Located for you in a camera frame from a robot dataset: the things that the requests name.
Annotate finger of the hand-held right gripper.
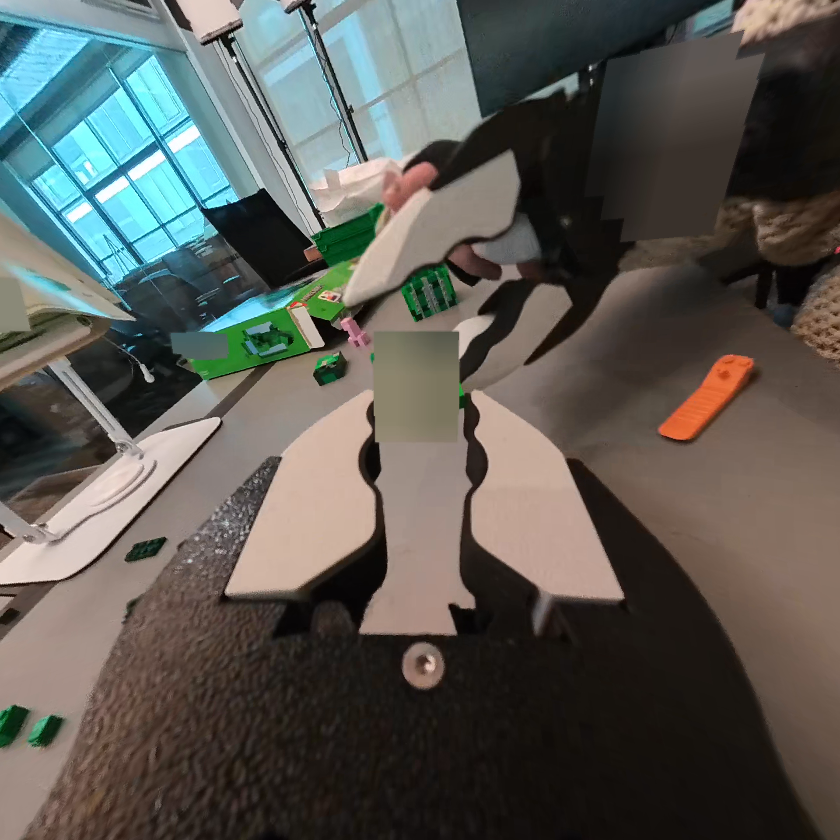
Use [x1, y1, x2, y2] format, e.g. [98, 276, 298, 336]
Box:
[451, 279, 575, 393]
[343, 150, 525, 309]

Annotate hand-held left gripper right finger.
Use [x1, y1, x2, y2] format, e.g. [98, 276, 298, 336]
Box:
[461, 390, 626, 636]

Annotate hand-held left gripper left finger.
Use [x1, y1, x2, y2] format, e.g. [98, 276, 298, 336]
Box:
[222, 390, 387, 618]

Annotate bright green lego pieces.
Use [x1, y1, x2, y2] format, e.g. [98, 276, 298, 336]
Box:
[0, 705, 65, 749]

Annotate large green lego creeper figure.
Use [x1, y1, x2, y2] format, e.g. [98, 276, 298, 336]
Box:
[402, 266, 458, 322]

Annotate opened green lego box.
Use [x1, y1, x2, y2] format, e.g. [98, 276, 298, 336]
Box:
[289, 262, 361, 322]

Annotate open lego instruction booklet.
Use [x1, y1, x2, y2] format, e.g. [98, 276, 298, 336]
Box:
[0, 217, 137, 389]

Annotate person's right hand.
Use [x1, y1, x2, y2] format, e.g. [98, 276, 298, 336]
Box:
[381, 163, 546, 286]

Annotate green plastic crate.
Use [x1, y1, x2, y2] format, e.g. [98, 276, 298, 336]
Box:
[310, 203, 388, 266]

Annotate black light stand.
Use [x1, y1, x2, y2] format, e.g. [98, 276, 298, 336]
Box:
[302, 10, 368, 165]
[220, 33, 324, 224]

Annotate book stand with white base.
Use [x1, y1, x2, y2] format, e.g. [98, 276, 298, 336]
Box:
[0, 357, 223, 586]

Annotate black monitor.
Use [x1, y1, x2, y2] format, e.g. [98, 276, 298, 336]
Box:
[200, 189, 324, 290]

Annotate orange brick separator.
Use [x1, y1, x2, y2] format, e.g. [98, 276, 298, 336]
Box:
[658, 354, 756, 442]

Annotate cream knit sweater person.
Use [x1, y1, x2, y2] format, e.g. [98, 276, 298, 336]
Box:
[731, 0, 840, 363]

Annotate large black wall screen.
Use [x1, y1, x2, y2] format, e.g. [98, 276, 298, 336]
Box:
[458, 0, 736, 119]

